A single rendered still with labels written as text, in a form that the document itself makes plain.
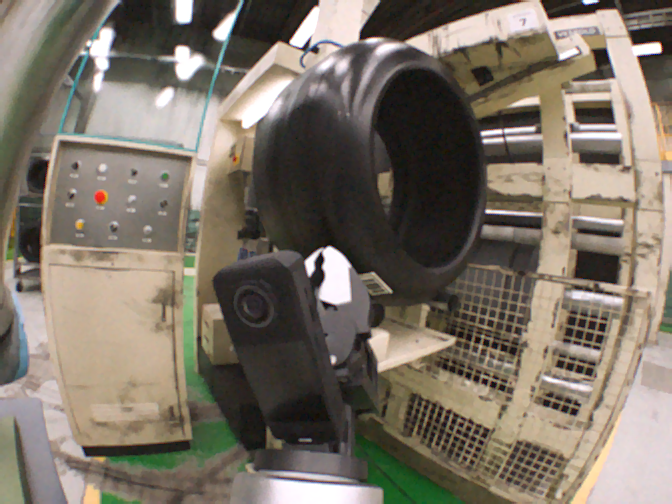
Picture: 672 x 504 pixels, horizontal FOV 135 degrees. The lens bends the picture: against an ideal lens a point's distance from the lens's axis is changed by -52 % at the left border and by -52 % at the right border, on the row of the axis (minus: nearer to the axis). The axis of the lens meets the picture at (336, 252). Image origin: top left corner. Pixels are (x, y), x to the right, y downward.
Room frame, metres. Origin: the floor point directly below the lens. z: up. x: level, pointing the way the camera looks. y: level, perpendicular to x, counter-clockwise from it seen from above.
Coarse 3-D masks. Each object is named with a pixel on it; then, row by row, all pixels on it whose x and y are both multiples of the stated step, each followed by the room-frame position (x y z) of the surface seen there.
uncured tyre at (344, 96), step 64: (320, 64) 0.43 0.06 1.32; (384, 64) 0.42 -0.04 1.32; (320, 128) 0.39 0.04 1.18; (384, 128) 0.83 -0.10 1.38; (448, 128) 0.75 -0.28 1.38; (256, 192) 0.54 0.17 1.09; (320, 192) 0.40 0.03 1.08; (448, 192) 0.83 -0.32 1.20; (384, 256) 0.45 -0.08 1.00; (448, 256) 0.74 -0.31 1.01
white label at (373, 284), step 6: (360, 276) 0.45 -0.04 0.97; (366, 276) 0.44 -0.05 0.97; (372, 276) 0.44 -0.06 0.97; (366, 282) 0.46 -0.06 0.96; (372, 282) 0.45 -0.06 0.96; (378, 282) 0.45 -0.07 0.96; (366, 288) 0.47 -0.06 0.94; (372, 288) 0.47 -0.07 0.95; (378, 288) 0.46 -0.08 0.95; (384, 288) 0.46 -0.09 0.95; (372, 294) 0.48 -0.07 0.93; (378, 294) 0.48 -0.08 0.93
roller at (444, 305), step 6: (438, 294) 0.65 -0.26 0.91; (444, 294) 0.64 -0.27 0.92; (450, 294) 0.64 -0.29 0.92; (432, 300) 0.66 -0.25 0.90; (438, 300) 0.65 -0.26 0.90; (444, 300) 0.63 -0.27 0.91; (450, 300) 0.62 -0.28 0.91; (456, 300) 0.64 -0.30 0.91; (432, 306) 0.67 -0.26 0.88; (438, 306) 0.65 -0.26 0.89; (444, 306) 0.63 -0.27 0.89; (450, 306) 0.62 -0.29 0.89; (456, 306) 0.64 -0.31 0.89
